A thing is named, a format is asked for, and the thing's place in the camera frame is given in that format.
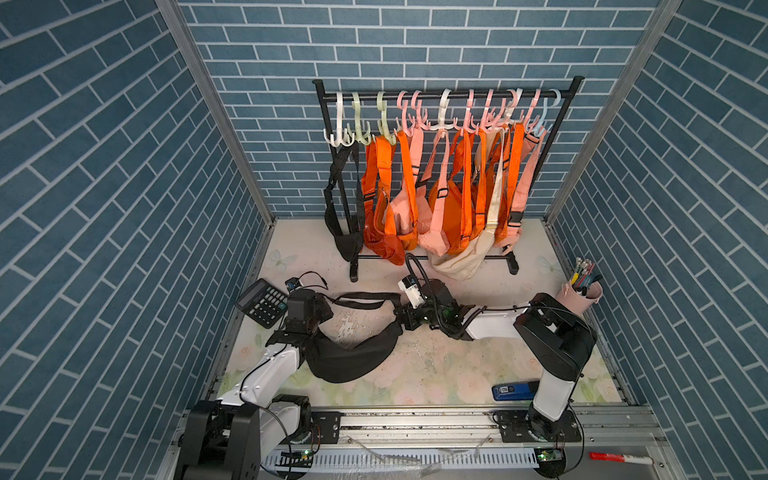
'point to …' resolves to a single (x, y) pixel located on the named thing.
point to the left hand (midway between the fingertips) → (330, 299)
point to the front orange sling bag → (375, 188)
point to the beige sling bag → (462, 263)
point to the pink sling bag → (430, 193)
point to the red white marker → (600, 456)
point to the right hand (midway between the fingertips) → (396, 312)
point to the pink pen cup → (574, 301)
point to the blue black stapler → (515, 391)
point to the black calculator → (263, 302)
